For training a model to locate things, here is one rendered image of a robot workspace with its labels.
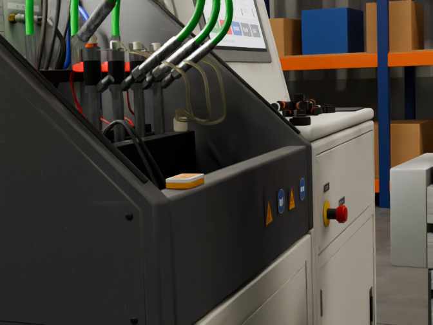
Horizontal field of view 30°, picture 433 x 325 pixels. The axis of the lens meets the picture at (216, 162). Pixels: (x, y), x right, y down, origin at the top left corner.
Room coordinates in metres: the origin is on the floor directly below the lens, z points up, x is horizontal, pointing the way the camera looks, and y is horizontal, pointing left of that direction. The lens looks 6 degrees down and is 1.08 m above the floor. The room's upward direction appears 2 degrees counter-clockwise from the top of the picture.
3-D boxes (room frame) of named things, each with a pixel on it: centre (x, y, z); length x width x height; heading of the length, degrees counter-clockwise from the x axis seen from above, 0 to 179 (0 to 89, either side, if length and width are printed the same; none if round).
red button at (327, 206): (1.58, -0.23, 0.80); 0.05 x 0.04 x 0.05; 160
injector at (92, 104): (1.25, 0.18, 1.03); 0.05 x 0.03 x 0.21; 70
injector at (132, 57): (1.40, 0.12, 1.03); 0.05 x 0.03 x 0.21; 70
